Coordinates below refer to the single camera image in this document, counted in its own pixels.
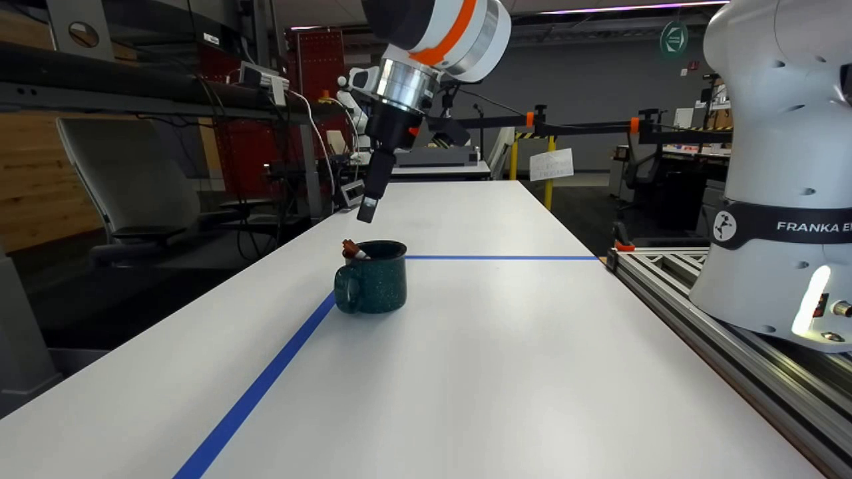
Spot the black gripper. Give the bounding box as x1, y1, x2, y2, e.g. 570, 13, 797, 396
354, 102, 422, 227

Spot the dark green enamel cup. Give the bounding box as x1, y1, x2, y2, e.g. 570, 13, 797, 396
334, 236, 411, 316

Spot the small white box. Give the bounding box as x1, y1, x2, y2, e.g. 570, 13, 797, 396
338, 177, 369, 212

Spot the grey workbench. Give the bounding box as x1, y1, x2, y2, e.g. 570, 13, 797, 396
389, 144, 495, 180

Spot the red cabinet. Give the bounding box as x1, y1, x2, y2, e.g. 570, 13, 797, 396
286, 24, 351, 106

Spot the short blue tape strip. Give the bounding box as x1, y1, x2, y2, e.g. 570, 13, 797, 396
405, 253, 600, 264

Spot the white power box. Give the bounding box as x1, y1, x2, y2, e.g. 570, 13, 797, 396
237, 58, 293, 110

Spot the white paper sign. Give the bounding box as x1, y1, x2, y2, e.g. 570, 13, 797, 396
527, 146, 578, 187

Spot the black pole with orange clamps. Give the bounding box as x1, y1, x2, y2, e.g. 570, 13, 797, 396
423, 103, 736, 148

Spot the long blue tape strip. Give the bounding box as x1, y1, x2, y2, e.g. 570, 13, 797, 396
172, 292, 342, 479

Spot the grey office chair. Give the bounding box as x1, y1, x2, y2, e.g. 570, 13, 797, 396
54, 114, 206, 269

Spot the black shelf beam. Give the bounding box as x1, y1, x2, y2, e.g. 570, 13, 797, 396
0, 39, 302, 126

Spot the green round sign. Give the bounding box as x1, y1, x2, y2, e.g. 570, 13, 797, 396
658, 18, 693, 62

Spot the grey bin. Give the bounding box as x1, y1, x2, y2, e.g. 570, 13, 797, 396
0, 249, 60, 421

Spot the white cable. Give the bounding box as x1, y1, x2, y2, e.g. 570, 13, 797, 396
286, 87, 347, 207

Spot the tall yellow post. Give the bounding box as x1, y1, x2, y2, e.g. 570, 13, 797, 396
542, 131, 559, 212

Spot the aluminium rail frame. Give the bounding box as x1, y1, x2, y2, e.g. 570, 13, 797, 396
606, 244, 852, 479

